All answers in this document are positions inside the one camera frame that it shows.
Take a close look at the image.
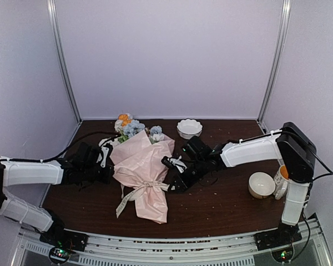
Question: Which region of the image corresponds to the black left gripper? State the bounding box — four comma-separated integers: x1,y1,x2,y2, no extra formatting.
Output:
82,164,114,184

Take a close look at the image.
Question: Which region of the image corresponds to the beige printed ribbon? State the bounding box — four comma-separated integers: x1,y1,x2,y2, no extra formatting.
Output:
114,167,169,224

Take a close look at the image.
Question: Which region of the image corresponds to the pink wrapping paper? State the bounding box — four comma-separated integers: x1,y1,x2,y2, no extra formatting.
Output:
110,130,174,224

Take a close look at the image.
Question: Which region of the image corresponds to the fake flower bouquet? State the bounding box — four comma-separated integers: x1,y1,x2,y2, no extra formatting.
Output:
99,113,165,147

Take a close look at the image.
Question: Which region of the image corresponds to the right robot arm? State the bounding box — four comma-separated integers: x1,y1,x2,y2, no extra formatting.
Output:
168,120,313,245

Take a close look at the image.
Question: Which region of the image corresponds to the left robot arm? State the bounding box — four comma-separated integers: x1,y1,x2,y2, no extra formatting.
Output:
0,142,113,246

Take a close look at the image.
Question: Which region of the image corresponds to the white scalloped dish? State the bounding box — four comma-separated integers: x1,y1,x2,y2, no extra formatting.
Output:
176,119,203,140

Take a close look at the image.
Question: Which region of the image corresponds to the white round bowl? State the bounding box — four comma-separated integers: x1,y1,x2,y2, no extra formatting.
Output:
248,172,276,199

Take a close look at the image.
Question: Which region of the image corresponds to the floral mug orange inside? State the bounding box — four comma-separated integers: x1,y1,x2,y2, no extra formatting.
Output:
273,165,289,200

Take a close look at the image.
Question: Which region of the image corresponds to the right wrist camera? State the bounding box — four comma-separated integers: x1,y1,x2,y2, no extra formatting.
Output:
162,156,187,173

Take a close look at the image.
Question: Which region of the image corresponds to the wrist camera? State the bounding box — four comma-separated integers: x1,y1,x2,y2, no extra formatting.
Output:
97,139,113,168
162,156,187,173

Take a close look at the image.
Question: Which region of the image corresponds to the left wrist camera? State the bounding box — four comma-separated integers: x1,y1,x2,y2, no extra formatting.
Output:
97,139,113,168

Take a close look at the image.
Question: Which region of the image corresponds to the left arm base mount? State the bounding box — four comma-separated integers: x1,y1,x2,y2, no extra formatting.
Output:
35,228,88,265

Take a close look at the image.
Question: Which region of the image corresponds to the aluminium front rail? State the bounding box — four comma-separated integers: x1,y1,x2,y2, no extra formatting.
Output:
16,217,330,266

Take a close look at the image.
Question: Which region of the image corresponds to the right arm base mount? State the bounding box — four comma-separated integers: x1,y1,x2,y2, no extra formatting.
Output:
254,229,302,263

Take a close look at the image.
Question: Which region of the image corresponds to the left aluminium corner post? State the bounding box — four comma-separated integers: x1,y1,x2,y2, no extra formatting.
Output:
47,0,82,124

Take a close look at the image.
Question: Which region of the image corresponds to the aluminium corner post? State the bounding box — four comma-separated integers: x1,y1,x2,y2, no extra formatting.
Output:
47,0,82,124
257,0,291,126

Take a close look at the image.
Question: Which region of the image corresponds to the right aluminium corner post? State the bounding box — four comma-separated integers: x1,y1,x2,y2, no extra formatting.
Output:
257,0,291,126

